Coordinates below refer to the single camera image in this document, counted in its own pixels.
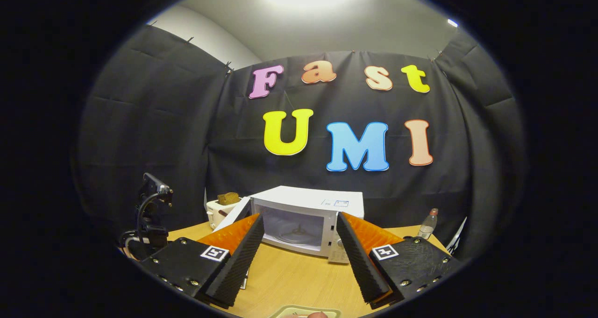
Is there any white microwave oven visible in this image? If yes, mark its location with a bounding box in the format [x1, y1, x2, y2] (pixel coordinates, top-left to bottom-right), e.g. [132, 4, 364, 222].
[213, 185, 365, 264]

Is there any white toaster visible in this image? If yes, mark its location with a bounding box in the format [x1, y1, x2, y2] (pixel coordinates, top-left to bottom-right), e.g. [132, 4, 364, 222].
[206, 198, 242, 230]

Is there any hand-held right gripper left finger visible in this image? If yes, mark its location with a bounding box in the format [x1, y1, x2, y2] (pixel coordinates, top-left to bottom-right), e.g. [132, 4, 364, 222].
[139, 214, 265, 309]

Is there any black backdrop cloth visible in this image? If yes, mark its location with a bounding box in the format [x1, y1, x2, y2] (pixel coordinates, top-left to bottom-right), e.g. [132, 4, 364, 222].
[70, 25, 528, 262]

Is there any black cable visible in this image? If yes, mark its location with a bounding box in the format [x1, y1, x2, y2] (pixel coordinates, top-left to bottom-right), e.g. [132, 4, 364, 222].
[135, 192, 165, 244]

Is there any pale food plate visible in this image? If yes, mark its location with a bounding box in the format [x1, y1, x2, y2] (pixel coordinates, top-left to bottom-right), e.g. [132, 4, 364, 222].
[270, 305, 342, 318]

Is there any clear red label water bottle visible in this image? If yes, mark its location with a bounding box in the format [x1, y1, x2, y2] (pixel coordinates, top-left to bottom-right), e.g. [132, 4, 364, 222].
[417, 208, 439, 240]

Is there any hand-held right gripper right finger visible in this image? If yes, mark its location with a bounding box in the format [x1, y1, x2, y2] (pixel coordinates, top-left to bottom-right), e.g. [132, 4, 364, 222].
[336, 212, 463, 309]

